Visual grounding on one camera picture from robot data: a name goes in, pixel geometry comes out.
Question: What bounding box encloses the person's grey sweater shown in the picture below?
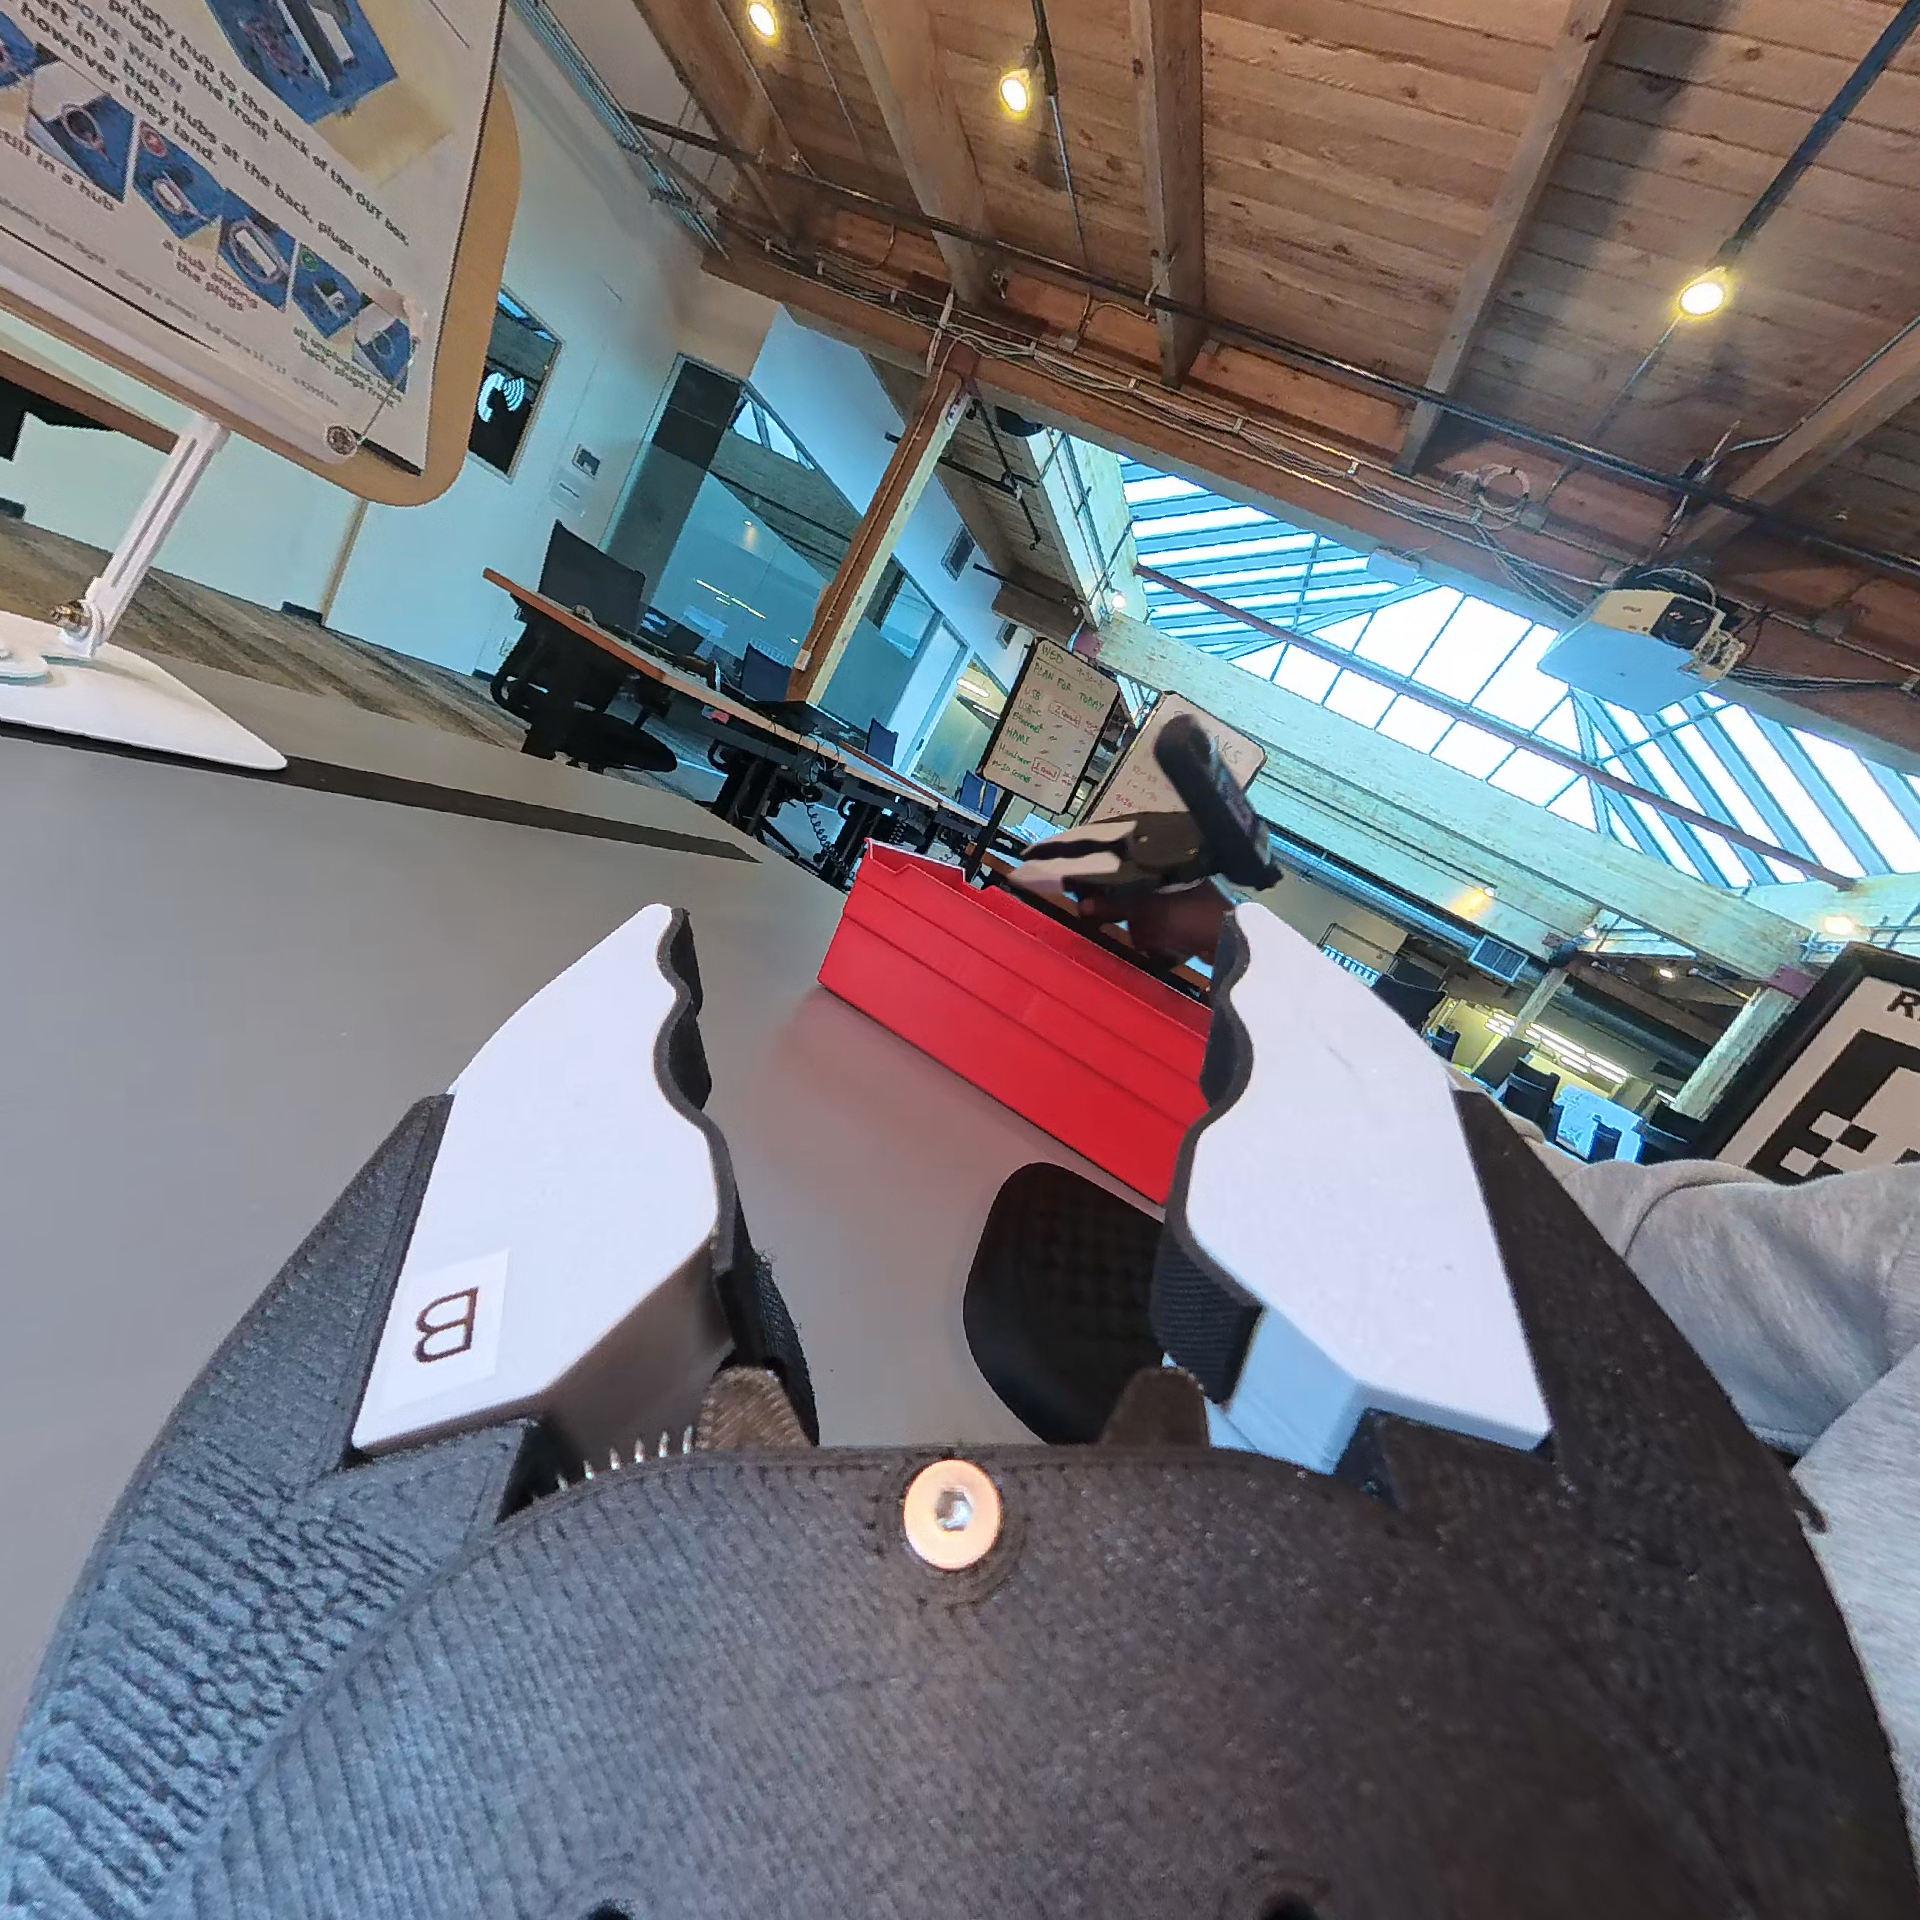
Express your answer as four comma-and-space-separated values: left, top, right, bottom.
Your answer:
1448, 1072, 1920, 1800

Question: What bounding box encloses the black wall sign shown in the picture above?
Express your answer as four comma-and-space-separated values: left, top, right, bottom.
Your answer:
470, 288, 560, 480

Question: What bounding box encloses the ceiling projector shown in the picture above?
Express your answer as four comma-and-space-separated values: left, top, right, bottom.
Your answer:
1536, 567, 1751, 715

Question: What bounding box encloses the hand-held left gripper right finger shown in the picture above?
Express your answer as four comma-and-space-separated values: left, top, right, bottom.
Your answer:
1160, 901, 1555, 1471

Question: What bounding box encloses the wooden support post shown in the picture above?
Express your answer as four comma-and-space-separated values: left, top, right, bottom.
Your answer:
786, 358, 971, 707

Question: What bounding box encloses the handwritten whiteboard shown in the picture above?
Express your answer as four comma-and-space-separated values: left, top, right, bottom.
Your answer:
983, 638, 1126, 816

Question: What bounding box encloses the red plastic bin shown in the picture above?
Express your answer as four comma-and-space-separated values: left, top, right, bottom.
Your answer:
817, 839, 1222, 1204

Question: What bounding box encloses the wooden office desk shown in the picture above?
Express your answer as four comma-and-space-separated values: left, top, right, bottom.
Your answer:
482, 567, 841, 782

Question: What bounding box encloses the wooden instruction board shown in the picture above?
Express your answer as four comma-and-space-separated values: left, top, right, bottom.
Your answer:
0, 0, 524, 509

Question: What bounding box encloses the person's right hand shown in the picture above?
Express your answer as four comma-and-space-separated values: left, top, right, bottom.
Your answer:
1081, 887, 1232, 967

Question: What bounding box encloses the black white tag board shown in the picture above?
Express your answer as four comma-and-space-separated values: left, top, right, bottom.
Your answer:
1710, 943, 1920, 1190

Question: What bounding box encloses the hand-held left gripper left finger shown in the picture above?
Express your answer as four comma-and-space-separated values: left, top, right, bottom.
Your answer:
353, 902, 745, 1478

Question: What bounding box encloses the white board stand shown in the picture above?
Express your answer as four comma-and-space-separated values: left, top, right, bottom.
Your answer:
0, 421, 288, 774

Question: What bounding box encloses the black computer monitor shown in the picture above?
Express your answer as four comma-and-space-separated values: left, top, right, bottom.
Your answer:
537, 518, 647, 639

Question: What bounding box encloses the black office chair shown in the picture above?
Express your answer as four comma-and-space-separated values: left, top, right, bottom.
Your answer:
491, 607, 681, 777

